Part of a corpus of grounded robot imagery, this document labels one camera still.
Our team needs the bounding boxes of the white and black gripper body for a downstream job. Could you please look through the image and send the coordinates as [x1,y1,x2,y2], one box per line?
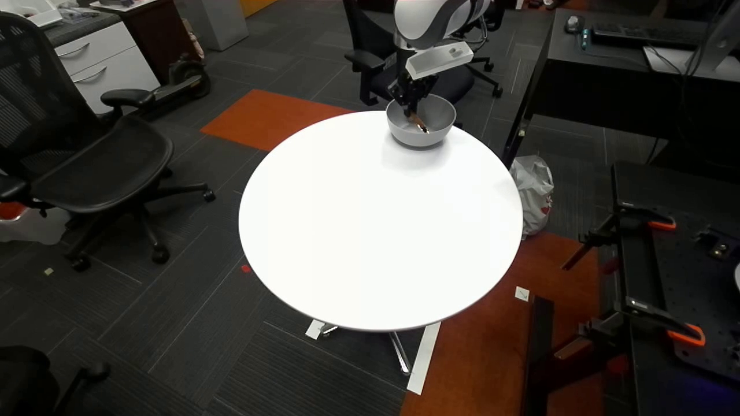
[395,43,475,100]

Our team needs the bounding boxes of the orange and black pen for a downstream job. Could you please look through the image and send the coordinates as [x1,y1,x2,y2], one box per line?
[410,113,430,133]

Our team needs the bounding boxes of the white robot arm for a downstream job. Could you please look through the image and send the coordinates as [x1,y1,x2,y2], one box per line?
[394,0,493,117]

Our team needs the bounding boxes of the grey round bowl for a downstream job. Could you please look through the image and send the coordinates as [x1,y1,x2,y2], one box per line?
[386,96,456,149]

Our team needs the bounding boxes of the round white table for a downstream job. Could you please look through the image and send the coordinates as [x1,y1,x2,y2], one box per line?
[237,110,525,397]

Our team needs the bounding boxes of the white plastic bag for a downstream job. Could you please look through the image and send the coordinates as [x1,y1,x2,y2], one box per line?
[511,155,556,239]

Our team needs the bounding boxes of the black keyboard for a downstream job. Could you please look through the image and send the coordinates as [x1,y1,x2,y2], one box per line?
[593,21,655,43]

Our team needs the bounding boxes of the white drawer cabinet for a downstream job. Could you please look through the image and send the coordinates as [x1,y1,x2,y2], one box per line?
[46,21,159,113]

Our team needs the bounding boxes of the black workbench table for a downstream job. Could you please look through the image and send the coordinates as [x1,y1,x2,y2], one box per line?
[613,164,740,416]

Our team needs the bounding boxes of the black mesh office chair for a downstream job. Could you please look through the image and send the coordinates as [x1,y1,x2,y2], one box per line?
[0,13,216,272]

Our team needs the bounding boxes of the black clamp orange handle upper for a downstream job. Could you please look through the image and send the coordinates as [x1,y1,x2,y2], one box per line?
[565,202,678,272]

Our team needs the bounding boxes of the black clamp orange handle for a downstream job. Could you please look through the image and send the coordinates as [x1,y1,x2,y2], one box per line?
[584,296,709,350]
[565,202,678,272]

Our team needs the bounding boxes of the black clamp orange handle lower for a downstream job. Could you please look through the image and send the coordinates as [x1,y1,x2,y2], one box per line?
[584,296,709,350]

